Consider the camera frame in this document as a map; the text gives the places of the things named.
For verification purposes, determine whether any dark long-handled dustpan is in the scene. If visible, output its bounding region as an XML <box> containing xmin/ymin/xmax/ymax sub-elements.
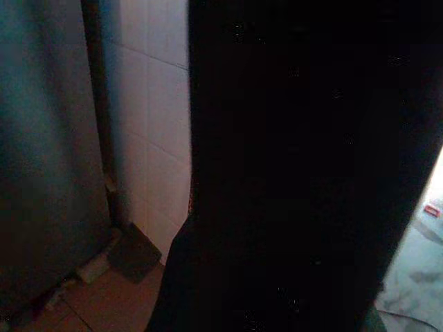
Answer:
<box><xmin>81</xmin><ymin>0</ymin><xmax>163</xmax><ymax>285</ymax></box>

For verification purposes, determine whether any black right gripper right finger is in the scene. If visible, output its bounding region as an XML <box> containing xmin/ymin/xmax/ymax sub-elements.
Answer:
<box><xmin>278</xmin><ymin>0</ymin><xmax>443</xmax><ymax>332</ymax></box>

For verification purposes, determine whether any small white block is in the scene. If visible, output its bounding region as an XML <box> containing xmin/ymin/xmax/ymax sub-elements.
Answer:
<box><xmin>78</xmin><ymin>254</ymin><xmax>109</xmax><ymax>283</ymax></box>

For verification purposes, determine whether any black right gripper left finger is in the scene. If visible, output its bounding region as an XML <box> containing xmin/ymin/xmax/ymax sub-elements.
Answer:
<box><xmin>147</xmin><ymin>0</ymin><xmax>293</xmax><ymax>332</ymax></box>

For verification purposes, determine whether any grey metal appliance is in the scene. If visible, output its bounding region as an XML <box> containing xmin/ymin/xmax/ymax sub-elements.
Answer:
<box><xmin>0</xmin><ymin>0</ymin><xmax>112</xmax><ymax>324</ymax></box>

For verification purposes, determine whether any white crumpled sheet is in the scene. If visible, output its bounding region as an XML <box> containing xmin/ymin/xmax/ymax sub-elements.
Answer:
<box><xmin>375</xmin><ymin>147</ymin><xmax>443</xmax><ymax>332</ymax></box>

